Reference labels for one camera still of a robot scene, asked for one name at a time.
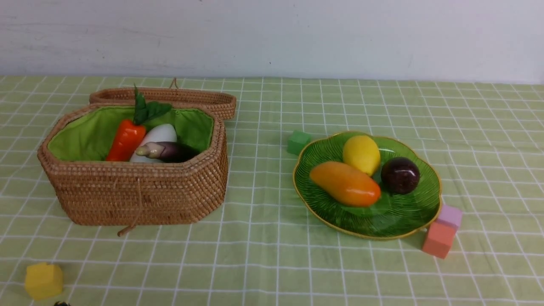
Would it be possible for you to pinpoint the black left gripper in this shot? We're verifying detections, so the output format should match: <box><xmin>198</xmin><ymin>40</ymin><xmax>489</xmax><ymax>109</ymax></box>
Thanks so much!
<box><xmin>53</xmin><ymin>301</ymin><xmax>71</xmax><ymax>306</ymax></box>

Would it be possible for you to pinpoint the orange toy carrot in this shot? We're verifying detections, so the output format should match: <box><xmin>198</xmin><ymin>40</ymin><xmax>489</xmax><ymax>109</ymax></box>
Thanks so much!
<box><xmin>105</xmin><ymin>86</ymin><xmax>172</xmax><ymax>162</ymax></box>

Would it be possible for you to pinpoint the dark purple toy eggplant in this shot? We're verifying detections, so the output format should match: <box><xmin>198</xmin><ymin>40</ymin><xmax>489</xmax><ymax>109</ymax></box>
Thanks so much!
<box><xmin>134</xmin><ymin>142</ymin><xmax>200</xmax><ymax>163</ymax></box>

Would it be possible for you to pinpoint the white toy radish with leaf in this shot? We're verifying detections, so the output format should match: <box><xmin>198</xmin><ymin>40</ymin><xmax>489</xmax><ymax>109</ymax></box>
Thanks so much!
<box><xmin>130</xmin><ymin>123</ymin><xmax>177</xmax><ymax>163</ymax></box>

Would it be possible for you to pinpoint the orange toy mango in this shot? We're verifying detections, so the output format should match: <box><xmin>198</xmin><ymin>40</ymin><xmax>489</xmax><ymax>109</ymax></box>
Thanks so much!
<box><xmin>309</xmin><ymin>161</ymin><xmax>382</xmax><ymax>207</ymax></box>

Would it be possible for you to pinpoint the yellow toy lemon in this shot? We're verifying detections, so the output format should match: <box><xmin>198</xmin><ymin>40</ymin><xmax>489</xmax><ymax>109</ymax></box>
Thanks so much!
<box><xmin>343</xmin><ymin>135</ymin><xmax>381</xmax><ymax>177</ymax></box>

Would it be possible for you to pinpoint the dark purple toy mangosteen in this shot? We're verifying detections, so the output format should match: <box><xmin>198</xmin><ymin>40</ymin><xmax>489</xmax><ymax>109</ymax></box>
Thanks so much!
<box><xmin>380</xmin><ymin>157</ymin><xmax>420</xmax><ymax>194</ymax></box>

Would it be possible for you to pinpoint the yellow foam cube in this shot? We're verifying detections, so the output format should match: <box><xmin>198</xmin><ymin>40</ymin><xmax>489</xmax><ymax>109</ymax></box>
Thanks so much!
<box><xmin>25</xmin><ymin>262</ymin><xmax>64</xmax><ymax>300</ymax></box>

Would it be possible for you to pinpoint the woven wicker basket green lining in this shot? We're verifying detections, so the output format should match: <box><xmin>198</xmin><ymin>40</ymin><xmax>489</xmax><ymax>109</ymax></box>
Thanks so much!
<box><xmin>37</xmin><ymin>103</ymin><xmax>229</xmax><ymax>236</ymax></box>

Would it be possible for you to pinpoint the green checkered tablecloth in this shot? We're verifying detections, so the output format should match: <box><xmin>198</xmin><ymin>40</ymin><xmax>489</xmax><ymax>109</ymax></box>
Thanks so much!
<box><xmin>0</xmin><ymin>76</ymin><xmax>544</xmax><ymax>306</ymax></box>

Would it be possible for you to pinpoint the woven wicker basket lid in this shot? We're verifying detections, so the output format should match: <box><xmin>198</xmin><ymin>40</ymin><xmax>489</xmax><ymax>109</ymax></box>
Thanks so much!
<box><xmin>89</xmin><ymin>87</ymin><xmax>237</xmax><ymax>120</ymax></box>

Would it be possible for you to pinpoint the green foam cube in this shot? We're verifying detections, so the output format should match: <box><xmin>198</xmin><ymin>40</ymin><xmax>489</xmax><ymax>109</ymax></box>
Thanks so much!
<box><xmin>287</xmin><ymin>130</ymin><xmax>312</xmax><ymax>156</ymax></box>

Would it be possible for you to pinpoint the green leaf-shaped glass plate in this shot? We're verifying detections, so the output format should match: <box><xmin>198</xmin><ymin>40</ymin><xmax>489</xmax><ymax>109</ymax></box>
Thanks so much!
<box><xmin>292</xmin><ymin>130</ymin><xmax>442</xmax><ymax>240</ymax></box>

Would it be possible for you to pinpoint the salmon pink foam cube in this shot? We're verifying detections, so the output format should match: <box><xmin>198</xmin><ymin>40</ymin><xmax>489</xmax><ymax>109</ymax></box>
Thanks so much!
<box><xmin>422</xmin><ymin>221</ymin><xmax>456</xmax><ymax>259</ymax></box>

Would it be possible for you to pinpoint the lilac foam cube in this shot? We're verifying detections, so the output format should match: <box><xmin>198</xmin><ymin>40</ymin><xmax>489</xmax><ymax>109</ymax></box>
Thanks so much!
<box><xmin>435</xmin><ymin>204</ymin><xmax>463</xmax><ymax>231</ymax></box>

